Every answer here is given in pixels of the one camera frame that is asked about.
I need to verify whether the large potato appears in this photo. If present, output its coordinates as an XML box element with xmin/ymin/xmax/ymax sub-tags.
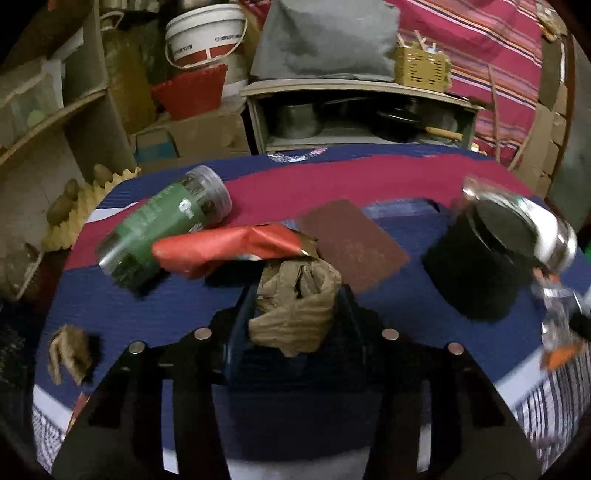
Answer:
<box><xmin>48</xmin><ymin>179</ymin><xmax>80</xmax><ymax>227</ymax></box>

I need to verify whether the steel pot in cabinet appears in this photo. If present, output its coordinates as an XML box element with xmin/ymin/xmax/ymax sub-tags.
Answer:
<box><xmin>277</xmin><ymin>102</ymin><xmax>321</xmax><ymax>138</ymax></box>

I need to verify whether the clear plastic container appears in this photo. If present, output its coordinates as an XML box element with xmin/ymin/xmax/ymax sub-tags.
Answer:
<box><xmin>0</xmin><ymin>74</ymin><xmax>63</xmax><ymax>144</ymax></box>

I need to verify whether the low wooden cabinet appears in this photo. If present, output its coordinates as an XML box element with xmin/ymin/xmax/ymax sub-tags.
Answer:
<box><xmin>240</xmin><ymin>78</ymin><xmax>485</xmax><ymax>155</ymax></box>

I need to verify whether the red plastic basket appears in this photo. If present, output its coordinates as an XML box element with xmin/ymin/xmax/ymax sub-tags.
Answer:
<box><xmin>150</xmin><ymin>64</ymin><xmax>229</xmax><ymax>116</ymax></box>

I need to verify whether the small brown paper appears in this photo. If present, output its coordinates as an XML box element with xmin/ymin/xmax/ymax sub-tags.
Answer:
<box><xmin>46</xmin><ymin>324</ymin><xmax>95</xmax><ymax>387</ymax></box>

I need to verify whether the black paper cup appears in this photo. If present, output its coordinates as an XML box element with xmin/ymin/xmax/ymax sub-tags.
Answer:
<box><xmin>421</xmin><ymin>198</ymin><xmax>532</xmax><ymax>321</ymax></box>

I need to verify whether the clear crinkled plastic wrapper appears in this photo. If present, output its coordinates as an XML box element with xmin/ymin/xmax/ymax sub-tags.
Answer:
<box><xmin>529</xmin><ymin>265</ymin><xmax>587</xmax><ymax>372</ymax></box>

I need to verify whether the striped plaid tablecloth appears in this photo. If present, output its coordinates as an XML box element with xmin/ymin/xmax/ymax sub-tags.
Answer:
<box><xmin>32</xmin><ymin>143</ymin><xmax>591</xmax><ymax>480</ymax></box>

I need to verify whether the brown scouring pad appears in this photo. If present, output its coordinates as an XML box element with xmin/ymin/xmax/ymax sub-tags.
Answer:
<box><xmin>298</xmin><ymin>198</ymin><xmax>411</xmax><ymax>294</ymax></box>

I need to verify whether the green label plastic jar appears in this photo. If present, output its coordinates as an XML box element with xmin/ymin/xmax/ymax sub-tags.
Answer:
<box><xmin>95</xmin><ymin>165</ymin><xmax>233</xmax><ymax>291</ymax></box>

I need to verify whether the large brown paper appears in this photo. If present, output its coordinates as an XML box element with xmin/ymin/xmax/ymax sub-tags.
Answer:
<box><xmin>248</xmin><ymin>258</ymin><xmax>342</xmax><ymax>358</ymax></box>

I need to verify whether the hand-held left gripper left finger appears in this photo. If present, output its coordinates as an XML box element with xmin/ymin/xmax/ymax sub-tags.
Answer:
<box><xmin>51</xmin><ymin>286</ymin><xmax>260</xmax><ymax>480</ymax></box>

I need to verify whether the red foil wrapper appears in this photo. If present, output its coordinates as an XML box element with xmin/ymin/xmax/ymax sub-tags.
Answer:
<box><xmin>151</xmin><ymin>224</ymin><xmax>319</xmax><ymax>280</ymax></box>

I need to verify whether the grey cushion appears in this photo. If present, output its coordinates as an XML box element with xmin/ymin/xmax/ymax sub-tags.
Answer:
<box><xmin>249</xmin><ymin>0</ymin><xmax>402</xmax><ymax>84</ymax></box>

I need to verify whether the yellow utensil holder box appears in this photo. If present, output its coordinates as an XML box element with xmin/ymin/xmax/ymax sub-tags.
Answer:
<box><xmin>393</xmin><ymin>41</ymin><xmax>452</xmax><ymax>89</ymax></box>

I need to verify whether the large yellow oil jug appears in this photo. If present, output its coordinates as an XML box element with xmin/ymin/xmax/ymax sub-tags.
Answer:
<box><xmin>99</xmin><ymin>11</ymin><xmax>158</xmax><ymax>134</ymax></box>

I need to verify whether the white plastic bucket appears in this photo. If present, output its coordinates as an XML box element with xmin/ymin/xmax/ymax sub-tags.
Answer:
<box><xmin>164</xmin><ymin>4</ymin><xmax>247</xmax><ymax>70</ymax></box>

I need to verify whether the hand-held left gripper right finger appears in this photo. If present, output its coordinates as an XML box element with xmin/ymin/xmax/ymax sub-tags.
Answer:
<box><xmin>329</xmin><ymin>282</ymin><xmax>543</xmax><ymax>480</ymax></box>

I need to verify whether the wooden shelf unit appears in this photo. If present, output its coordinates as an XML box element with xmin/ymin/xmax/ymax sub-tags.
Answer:
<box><xmin>0</xmin><ymin>0</ymin><xmax>139</xmax><ymax>301</ymax></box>

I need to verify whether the brown cardboard box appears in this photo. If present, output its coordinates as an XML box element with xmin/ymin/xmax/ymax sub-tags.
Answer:
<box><xmin>131</xmin><ymin>111</ymin><xmax>252</xmax><ymax>164</ymax></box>

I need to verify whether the black pan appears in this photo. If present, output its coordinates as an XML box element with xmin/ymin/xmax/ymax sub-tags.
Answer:
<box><xmin>374</xmin><ymin>104</ymin><xmax>462</xmax><ymax>141</ymax></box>

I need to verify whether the red striped curtain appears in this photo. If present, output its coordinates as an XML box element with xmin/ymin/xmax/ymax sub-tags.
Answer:
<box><xmin>383</xmin><ymin>0</ymin><xmax>555</xmax><ymax>167</ymax></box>

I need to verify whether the yellow egg carton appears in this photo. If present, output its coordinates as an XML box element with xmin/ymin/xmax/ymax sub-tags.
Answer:
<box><xmin>41</xmin><ymin>166</ymin><xmax>141</xmax><ymax>252</ymax></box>

